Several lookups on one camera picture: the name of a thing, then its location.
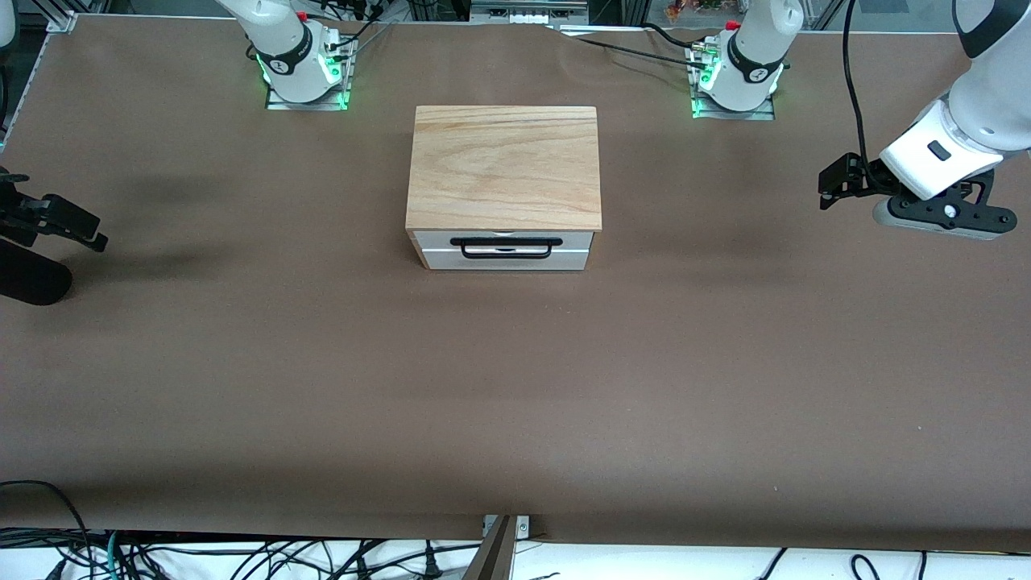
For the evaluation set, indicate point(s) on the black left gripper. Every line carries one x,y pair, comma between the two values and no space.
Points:
860,178

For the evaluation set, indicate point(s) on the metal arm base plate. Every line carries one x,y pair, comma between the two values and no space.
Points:
322,105
753,115

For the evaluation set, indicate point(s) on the wooden drawer cabinet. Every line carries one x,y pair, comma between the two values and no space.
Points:
503,169

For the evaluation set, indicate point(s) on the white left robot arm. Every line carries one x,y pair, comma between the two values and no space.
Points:
983,105

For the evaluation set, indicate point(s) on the aluminium frame profile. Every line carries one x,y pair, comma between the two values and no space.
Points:
61,18

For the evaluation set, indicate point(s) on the black ribbed cylinder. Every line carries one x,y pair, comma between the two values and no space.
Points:
32,278

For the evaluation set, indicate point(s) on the grey camera post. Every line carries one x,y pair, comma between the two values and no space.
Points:
493,556

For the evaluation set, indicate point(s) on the small metal bracket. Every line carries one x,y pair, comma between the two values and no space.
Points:
522,526

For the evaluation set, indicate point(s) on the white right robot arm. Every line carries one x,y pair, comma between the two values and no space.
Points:
282,40

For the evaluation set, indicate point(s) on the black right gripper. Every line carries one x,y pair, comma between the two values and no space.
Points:
18,214

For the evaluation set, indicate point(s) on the brown table cover mat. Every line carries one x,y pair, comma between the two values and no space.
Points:
515,403

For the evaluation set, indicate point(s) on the grey equipment box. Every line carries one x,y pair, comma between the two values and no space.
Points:
527,11

